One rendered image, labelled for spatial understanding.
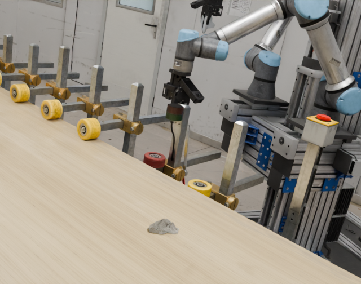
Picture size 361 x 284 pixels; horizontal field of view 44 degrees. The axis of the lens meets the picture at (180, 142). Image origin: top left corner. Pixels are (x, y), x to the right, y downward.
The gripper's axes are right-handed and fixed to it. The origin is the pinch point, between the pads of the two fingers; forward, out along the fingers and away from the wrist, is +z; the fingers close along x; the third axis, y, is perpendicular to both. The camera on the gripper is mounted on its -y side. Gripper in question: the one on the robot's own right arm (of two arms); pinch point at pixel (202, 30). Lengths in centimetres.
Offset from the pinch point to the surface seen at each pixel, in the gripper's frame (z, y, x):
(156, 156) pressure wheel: 41, -46, -72
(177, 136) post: 32, -40, -73
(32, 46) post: 20, -81, 17
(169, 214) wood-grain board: 41, -57, -112
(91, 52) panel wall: 75, 28, 344
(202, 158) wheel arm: 46, -20, -61
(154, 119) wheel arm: 37, -36, -40
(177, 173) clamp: 46, -38, -77
